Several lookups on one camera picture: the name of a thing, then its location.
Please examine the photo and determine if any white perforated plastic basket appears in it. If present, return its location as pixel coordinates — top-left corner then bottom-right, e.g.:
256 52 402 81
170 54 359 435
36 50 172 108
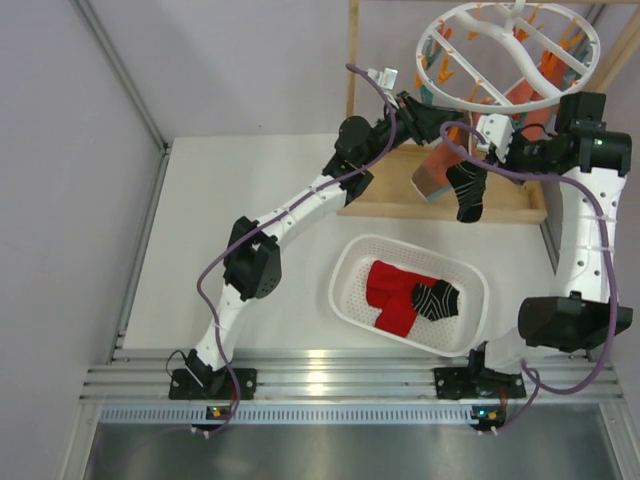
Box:
328 235 489 357

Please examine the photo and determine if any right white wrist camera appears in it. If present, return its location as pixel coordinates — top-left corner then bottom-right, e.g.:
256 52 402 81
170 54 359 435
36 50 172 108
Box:
476 114 514 161

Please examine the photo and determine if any black striped sock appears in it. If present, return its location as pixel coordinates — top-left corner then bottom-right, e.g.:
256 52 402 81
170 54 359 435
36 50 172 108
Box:
446 161 487 223
411 280 459 322

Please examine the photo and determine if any orange patterned sock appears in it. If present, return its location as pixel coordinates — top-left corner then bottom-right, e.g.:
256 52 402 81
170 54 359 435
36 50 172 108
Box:
411 80 553 202

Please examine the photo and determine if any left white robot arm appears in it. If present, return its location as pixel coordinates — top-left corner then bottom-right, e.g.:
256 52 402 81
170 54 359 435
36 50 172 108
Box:
169 92 462 401

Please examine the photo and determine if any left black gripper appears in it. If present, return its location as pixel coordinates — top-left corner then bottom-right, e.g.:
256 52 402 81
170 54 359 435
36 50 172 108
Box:
359 90 465 167

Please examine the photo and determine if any red sock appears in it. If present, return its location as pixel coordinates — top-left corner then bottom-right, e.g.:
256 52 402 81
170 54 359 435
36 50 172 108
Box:
366 260 435 338

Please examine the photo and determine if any white round clip hanger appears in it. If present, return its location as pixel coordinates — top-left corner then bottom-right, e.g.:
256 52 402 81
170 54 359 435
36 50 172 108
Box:
414 1 602 114

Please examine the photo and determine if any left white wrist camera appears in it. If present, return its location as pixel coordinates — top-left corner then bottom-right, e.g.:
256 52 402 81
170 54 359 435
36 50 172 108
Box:
367 67 398 92

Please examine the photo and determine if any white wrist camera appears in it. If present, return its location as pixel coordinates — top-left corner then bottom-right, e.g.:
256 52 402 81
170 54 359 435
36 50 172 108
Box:
367 67 398 92
476 114 514 161

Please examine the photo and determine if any wooden hanger stand frame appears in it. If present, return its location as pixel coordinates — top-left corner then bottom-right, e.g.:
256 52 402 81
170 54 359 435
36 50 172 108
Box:
338 11 639 225

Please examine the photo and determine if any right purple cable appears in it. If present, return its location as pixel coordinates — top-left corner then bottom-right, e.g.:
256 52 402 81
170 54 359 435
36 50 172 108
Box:
439 121 621 436

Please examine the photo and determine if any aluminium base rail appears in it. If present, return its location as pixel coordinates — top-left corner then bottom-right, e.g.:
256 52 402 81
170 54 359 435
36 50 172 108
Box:
79 350 630 430

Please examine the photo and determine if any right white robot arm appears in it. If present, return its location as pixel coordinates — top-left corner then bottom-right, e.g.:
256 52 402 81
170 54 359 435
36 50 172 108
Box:
439 91 634 395

